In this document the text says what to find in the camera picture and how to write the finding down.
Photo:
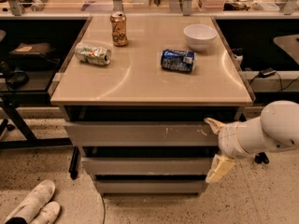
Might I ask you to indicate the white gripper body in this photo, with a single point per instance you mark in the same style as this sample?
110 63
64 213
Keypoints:
228 139

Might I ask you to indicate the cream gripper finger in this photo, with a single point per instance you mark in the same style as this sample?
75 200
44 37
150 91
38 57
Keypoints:
214 124
221 166

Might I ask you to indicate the grey top drawer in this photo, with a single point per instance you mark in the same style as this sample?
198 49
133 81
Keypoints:
140 134

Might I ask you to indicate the grey drawer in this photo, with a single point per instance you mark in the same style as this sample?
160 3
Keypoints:
150 187
140 134
147 166

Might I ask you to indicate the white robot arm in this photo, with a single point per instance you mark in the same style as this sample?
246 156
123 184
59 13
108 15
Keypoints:
275 130

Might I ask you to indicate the grey drawer cabinet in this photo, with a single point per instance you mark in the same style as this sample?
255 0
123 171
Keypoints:
134 87

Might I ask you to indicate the grey bottom drawer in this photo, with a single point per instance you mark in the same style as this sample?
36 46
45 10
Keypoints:
150 187

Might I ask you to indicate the grey middle drawer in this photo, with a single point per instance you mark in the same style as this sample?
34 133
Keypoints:
147 166

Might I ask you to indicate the black power adapter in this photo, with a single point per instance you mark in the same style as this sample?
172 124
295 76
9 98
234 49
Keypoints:
267 72

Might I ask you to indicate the crushed blue soda can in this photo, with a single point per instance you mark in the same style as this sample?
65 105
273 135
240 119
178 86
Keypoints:
177 60

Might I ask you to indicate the white bowl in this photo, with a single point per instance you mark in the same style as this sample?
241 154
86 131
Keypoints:
199 36

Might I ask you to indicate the upright gold soda can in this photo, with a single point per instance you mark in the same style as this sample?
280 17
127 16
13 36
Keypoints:
118 23

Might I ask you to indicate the dark bag on shelf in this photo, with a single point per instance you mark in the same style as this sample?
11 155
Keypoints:
32 51

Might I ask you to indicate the black headphones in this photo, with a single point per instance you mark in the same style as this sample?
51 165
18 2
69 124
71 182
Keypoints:
14 79

